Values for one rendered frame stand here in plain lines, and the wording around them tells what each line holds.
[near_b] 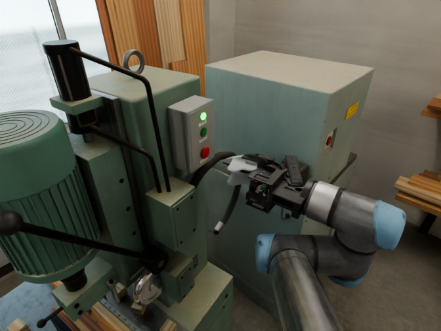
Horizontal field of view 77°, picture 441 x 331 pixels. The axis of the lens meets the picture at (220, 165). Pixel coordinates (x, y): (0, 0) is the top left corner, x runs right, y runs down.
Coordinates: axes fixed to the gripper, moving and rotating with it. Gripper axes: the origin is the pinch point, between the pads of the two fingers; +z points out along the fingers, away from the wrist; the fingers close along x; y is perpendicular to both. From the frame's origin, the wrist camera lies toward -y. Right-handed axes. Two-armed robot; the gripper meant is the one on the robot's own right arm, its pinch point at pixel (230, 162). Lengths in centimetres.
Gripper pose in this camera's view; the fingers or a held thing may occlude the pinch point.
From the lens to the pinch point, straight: 64.6
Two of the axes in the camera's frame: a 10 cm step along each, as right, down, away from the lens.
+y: -5.7, 4.4, -7.0
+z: -8.2, -3.1, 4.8
